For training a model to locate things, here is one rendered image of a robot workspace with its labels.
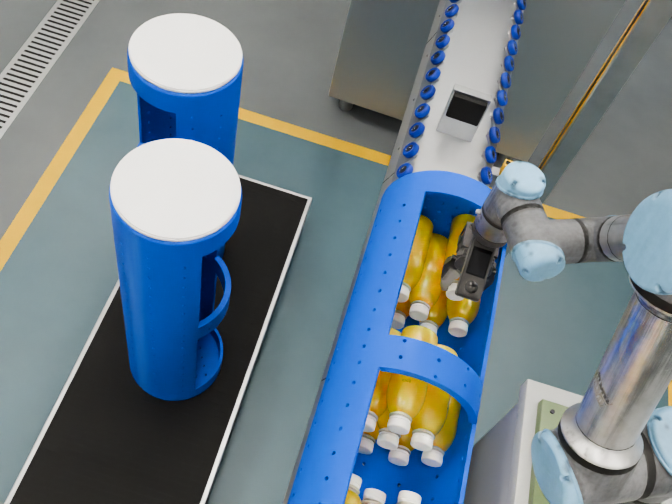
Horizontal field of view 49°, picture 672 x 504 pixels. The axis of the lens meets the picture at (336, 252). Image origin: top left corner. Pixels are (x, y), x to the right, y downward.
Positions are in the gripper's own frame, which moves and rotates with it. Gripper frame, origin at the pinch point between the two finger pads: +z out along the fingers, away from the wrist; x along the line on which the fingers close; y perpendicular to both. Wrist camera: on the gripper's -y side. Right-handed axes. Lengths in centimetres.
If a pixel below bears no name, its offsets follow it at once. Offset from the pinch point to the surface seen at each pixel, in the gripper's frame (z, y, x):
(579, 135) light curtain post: 14, 74, -28
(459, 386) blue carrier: -10.2, -25.7, -1.7
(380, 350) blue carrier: -10.2, -24.0, 12.9
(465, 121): 9, 59, 5
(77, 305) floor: 111, 24, 103
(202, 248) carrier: 12, -2, 53
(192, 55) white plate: 7, 47, 75
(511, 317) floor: 109, 76, -47
